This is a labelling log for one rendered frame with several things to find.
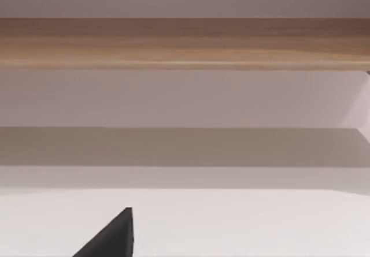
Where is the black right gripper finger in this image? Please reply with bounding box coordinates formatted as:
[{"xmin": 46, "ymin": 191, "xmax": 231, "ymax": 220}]
[{"xmin": 72, "ymin": 207, "xmax": 135, "ymax": 257}]

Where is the wooden shelf board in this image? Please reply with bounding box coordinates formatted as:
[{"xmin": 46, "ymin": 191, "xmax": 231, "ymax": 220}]
[{"xmin": 0, "ymin": 17, "xmax": 370, "ymax": 71}]

